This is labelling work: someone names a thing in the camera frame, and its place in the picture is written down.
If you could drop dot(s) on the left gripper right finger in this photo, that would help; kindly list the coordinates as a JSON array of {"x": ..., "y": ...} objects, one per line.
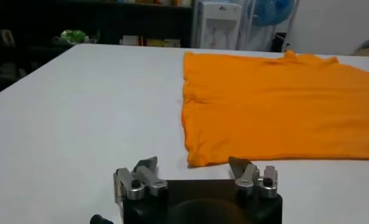
[{"x": 254, "y": 179}]

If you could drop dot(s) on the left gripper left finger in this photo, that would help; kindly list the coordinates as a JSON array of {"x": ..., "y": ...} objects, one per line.
[{"x": 141, "y": 179}]

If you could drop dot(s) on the orange t-shirt white print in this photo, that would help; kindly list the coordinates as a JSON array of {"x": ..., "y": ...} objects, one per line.
[{"x": 278, "y": 109}]

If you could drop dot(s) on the white red medicine box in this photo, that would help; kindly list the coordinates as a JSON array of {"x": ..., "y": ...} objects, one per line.
[{"x": 129, "y": 40}]

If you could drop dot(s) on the white water dispenser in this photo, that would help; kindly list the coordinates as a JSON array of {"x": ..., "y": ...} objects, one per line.
[{"x": 217, "y": 27}]

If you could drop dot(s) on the bowl of green fruit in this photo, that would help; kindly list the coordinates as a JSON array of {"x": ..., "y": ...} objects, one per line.
[{"x": 73, "y": 36}]

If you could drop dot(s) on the black shelf unit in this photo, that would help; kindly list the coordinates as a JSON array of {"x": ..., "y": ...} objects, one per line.
[{"x": 111, "y": 21}]

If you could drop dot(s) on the blue water jug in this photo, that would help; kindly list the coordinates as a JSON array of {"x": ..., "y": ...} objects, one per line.
[{"x": 272, "y": 10}]

